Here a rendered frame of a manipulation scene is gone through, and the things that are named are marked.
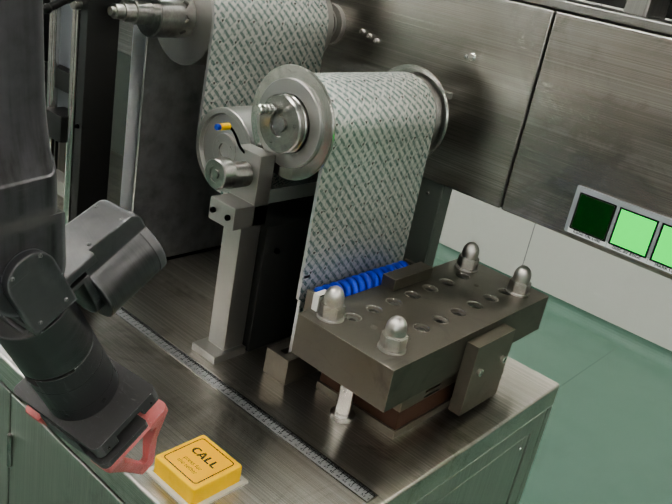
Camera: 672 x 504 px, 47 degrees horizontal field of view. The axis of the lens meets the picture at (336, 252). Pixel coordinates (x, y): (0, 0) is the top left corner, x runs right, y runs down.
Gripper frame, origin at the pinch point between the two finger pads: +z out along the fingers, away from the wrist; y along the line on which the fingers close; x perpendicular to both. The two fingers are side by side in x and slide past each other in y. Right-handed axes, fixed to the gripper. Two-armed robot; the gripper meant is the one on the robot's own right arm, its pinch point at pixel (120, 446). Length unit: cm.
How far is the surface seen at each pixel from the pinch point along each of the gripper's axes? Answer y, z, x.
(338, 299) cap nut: 3.0, 17.1, -33.4
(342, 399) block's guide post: -0.8, 28.2, -26.6
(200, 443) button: 5.8, 19.4, -9.4
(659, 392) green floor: -19, 226, -186
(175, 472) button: 4.1, 16.8, -4.6
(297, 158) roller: 14.2, 5.1, -42.5
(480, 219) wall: 91, 224, -238
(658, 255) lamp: -27, 23, -65
